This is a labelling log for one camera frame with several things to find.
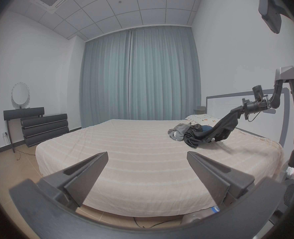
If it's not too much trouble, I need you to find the white printed pillow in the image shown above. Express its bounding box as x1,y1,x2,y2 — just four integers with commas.
185,114,223,124

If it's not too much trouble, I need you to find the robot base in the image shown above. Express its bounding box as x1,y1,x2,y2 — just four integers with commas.
181,166,294,236

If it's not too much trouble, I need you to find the round white-framed mirror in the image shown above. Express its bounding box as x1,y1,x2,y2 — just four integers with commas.
11,82,30,109

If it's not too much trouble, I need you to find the black dressing table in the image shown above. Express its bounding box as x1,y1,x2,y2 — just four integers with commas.
3,107,45,153

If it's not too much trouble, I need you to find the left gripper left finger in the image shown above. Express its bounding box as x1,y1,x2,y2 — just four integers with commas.
37,152,109,211

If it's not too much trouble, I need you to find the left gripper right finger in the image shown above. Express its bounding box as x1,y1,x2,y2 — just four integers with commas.
186,151,255,206

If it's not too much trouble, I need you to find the blue-green curtain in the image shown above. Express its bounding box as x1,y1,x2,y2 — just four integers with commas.
79,26,202,129

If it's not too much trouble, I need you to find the grey knit garment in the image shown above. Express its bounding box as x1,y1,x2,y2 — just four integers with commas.
168,123,193,142

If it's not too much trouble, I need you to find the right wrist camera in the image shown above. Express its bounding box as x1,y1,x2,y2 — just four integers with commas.
252,85,264,101

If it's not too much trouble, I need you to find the bed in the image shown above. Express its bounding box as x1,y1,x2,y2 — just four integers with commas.
35,88,291,219

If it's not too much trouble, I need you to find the black shiny garment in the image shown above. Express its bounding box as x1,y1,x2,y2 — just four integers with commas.
188,123,204,134

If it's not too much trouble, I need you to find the black chest of drawers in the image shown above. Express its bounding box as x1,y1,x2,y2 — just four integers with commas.
21,114,70,148

